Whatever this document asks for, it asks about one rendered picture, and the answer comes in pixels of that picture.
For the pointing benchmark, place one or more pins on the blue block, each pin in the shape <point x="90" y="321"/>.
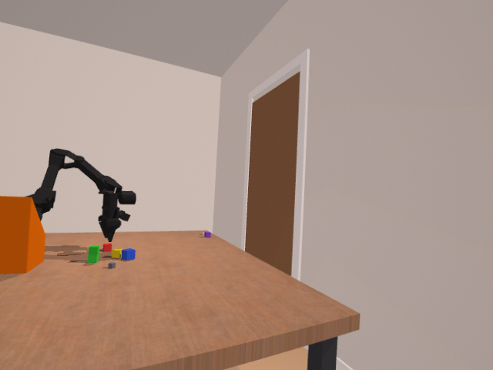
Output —
<point x="128" y="254"/>

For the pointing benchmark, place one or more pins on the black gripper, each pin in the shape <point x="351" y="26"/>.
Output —
<point x="109" y="223"/>

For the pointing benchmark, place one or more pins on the yellow block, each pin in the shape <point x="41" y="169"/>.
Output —
<point x="117" y="253"/>

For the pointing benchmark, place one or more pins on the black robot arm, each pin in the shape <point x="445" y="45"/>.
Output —
<point x="44" y="197"/>

